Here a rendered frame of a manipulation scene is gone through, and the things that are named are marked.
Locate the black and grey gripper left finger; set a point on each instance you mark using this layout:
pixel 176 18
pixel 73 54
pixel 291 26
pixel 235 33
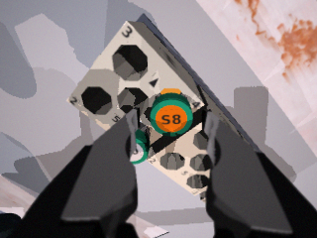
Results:
pixel 94 192

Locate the cream bucket adapter with holes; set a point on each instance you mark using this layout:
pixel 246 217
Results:
pixel 172 155
pixel 202 194

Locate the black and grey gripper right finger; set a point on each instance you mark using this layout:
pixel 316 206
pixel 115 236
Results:
pixel 247 193

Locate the grey bench mat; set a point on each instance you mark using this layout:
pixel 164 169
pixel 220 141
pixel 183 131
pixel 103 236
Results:
pixel 47 47

